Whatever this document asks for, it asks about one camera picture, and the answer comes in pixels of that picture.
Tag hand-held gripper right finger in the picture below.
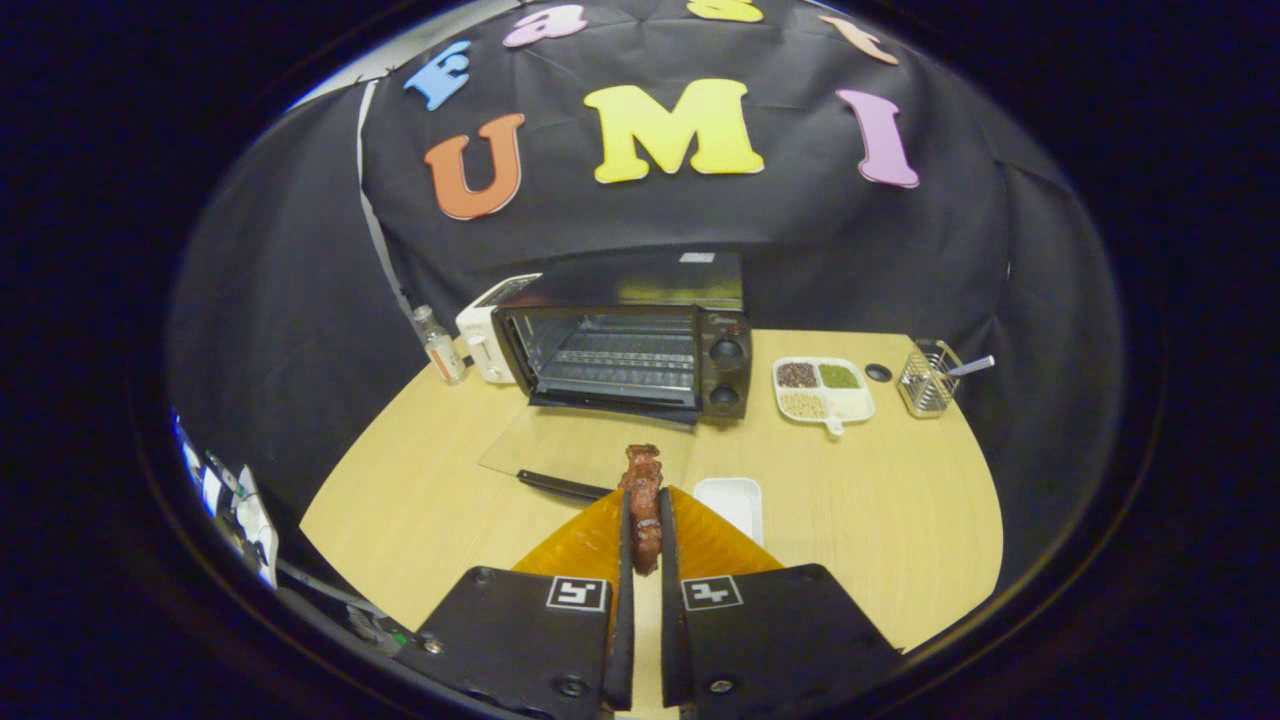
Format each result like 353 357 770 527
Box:
658 485 906 720

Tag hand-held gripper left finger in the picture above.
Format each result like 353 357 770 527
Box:
400 485 637 720

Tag red-brown roasted meat piece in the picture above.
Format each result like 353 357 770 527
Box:
618 444 665 577

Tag black toaster oven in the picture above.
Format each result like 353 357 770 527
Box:
478 250 753 501

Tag white pop-up toaster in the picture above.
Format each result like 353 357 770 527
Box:
455 272 544 385

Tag small white rectangular tray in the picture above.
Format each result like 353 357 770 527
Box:
692 477 765 548

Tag white divided dish of grains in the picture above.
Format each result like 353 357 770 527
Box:
771 356 877 438

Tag clear plastic bottle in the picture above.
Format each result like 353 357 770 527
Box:
412 305 468 386

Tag grey cable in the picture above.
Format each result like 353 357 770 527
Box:
275 558 411 646

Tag metal wire utensil holder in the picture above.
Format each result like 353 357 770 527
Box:
897 339 964 419

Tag white device with cables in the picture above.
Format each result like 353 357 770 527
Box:
170 408 283 591

